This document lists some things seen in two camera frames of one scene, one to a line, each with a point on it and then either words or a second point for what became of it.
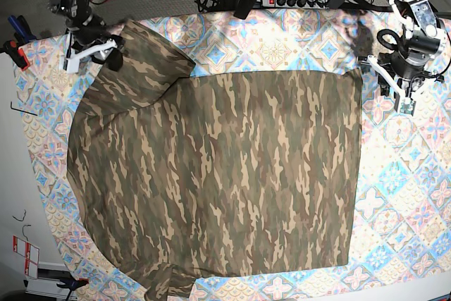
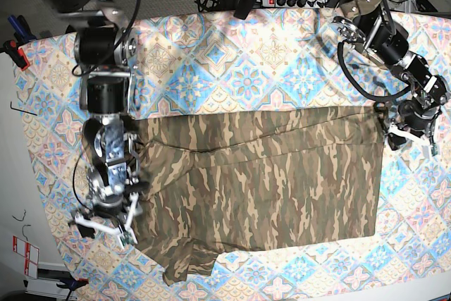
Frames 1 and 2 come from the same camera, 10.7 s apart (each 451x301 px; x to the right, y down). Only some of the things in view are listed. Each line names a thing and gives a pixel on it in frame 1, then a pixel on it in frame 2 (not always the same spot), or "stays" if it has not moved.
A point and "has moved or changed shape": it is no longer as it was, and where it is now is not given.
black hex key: [22, 111] stays
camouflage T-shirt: [178, 174] has moved or changed shape
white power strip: [294, 2] stays
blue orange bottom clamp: [72, 284] stays
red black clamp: [17, 54] stays
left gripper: [95, 40] to [110, 209]
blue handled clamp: [23, 33] stays
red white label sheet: [31, 254] stays
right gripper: [409, 71] to [418, 119]
